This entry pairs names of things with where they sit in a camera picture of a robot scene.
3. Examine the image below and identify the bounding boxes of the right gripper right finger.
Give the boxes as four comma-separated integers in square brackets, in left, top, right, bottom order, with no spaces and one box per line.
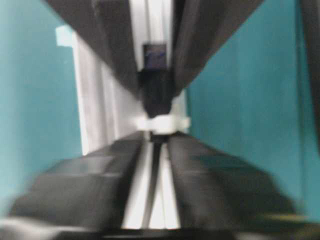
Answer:
[167,133,320,240]

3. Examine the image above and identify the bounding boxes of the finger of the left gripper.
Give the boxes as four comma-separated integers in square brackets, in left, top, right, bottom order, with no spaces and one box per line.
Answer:
[46,0,140,97]
[172,0,255,96]

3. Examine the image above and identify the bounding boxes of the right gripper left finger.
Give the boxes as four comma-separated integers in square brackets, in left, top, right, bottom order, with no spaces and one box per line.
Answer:
[0,132,145,240]

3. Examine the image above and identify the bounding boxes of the black USB cable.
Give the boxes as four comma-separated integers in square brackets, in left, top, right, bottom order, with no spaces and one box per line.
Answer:
[138,42,173,228]

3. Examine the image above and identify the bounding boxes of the aluminium extrusion rail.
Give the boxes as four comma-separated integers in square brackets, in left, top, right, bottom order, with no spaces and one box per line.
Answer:
[72,0,188,230]

